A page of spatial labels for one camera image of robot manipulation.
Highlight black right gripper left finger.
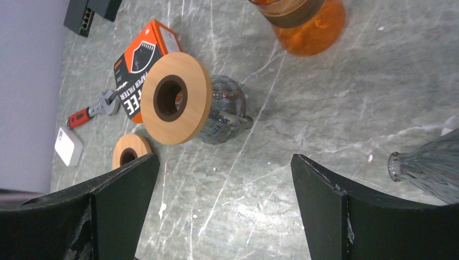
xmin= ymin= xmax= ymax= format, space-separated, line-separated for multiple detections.
xmin=1 ymin=153 xmax=160 ymax=259

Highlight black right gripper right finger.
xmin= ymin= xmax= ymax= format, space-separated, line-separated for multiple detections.
xmin=291 ymin=154 xmax=458 ymax=259

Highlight wooden dripper ring holder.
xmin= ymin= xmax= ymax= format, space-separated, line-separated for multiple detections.
xmin=141 ymin=52 xmax=212 ymax=145

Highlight orange coffee filter box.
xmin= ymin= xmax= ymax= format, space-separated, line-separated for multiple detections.
xmin=113 ymin=19 xmax=182 ymax=124

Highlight white small device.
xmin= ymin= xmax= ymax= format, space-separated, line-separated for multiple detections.
xmin=54 ymin=127 xmax=83 ymax=166

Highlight grey glass pitcher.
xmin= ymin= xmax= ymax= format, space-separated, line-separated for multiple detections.
xmin=198 ymin=75 xmax=253 ymax=145

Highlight orange glass with wooden band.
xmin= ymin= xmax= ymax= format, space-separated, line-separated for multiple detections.
xmin=250 ymin=0 xmax=346 ymax=56

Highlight red handled adjustable wrench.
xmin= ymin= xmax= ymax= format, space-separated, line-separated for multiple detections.
xmin=66 ymin=90 xmax=120 ymax=129

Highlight black network switch box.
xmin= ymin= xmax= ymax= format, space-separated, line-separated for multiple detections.
xmin=63 ymin=0 xmax=94 ymax=37

